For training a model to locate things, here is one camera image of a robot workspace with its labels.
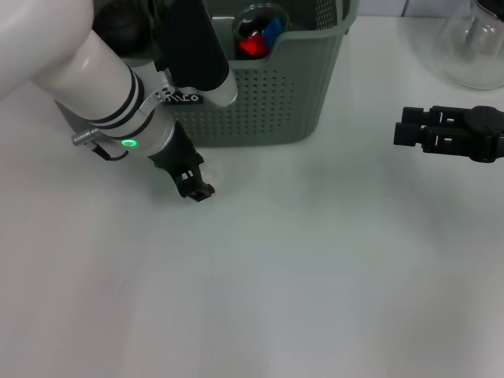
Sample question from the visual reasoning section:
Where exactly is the grey-green perforated storage bin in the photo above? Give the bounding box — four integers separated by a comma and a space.
53, 0, 360, 147

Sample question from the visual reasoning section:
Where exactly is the clear glass carafe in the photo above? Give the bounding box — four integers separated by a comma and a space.
432, 0, 504, 91

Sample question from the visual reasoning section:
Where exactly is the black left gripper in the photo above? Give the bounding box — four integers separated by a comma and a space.
147, 120, 217, 202

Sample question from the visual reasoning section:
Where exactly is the blue square toy brick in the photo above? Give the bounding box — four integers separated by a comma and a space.
262, 16, 285, 43

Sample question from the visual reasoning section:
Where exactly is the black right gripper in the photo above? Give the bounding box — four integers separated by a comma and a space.
392, 104, 504, 165

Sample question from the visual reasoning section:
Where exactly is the glass teacup black base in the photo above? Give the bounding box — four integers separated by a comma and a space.
232, 2, 292, 61

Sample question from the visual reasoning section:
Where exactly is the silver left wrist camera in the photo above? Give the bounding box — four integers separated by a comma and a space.
155, 0, 240, 107

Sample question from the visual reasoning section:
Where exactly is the black carafe lid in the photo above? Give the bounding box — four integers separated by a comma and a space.
475, 0, 504, 20

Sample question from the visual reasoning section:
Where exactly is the black round teapot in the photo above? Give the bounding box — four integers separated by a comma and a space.
94, 3, 154, 56

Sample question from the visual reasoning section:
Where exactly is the small red toy block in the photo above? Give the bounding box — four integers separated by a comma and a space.
238, 33, 271, 60

